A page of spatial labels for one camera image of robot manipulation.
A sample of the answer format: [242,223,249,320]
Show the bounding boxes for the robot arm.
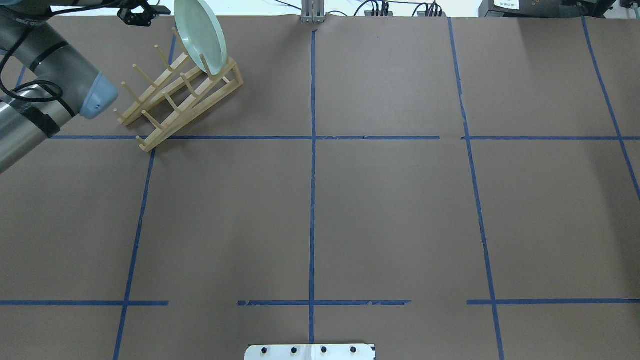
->
[0,0,171,173]

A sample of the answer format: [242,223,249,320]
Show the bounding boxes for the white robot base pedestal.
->
[244,343,377,360]

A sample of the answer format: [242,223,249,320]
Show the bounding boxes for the aluminium frame post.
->
[300,0,326,24]

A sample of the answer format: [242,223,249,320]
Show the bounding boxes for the wooden plate rack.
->
[113,26,244,153]

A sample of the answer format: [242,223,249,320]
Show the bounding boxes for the light green plate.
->
[174,0,228,75]

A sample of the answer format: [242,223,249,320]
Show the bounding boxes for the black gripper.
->
[117,4,172,27]

